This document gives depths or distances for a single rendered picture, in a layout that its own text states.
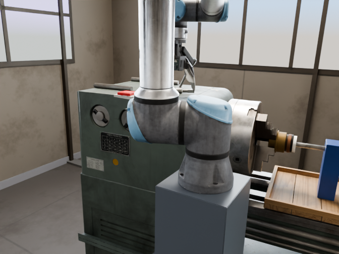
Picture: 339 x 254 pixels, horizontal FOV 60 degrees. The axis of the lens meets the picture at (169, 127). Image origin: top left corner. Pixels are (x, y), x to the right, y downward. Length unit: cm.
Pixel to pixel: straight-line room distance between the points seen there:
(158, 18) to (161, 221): 52
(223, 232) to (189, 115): 29
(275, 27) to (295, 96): 71
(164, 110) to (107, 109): 57
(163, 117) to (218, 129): 14
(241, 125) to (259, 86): 218
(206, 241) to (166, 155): 47
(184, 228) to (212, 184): 14
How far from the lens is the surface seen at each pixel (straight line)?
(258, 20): 331
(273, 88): 330
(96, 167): 139
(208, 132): 72
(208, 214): 75
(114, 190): 138
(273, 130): 127
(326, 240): 129
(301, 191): 137
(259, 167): 128
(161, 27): 71
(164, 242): 87
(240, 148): 117
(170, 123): 72
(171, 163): 117
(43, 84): 354
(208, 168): 75
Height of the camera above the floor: 146
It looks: 16 degrees down
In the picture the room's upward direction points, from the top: 1 degrees clockwise
